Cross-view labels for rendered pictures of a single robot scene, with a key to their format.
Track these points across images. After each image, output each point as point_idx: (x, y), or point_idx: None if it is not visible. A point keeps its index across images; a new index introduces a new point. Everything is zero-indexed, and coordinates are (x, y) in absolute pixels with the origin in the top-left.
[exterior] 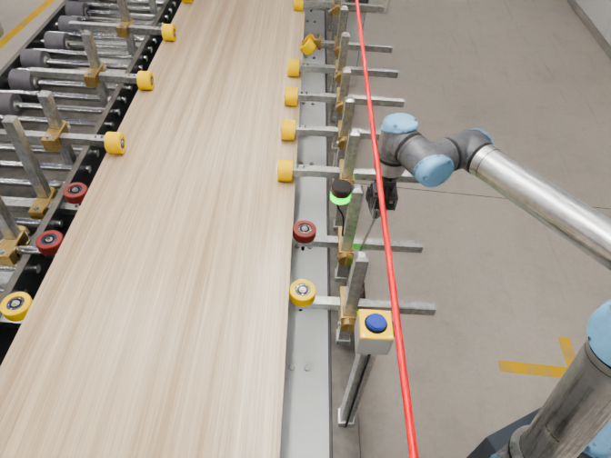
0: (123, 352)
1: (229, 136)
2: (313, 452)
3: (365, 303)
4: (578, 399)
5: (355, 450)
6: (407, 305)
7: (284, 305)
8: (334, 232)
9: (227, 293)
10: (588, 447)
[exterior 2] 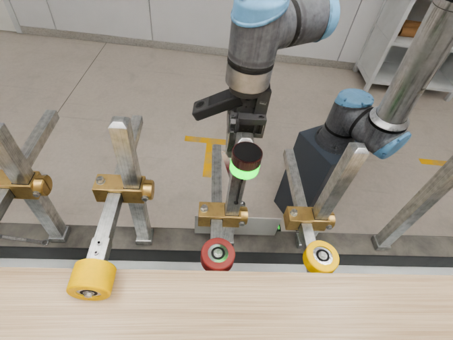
0: None
1: None
2: None
3: (301, 200)
4: (451, 46)
5: (400, 238)
6: (294, 167)
7: (352, 278)
8: (154, 243)
9: None
10: (371, 99)
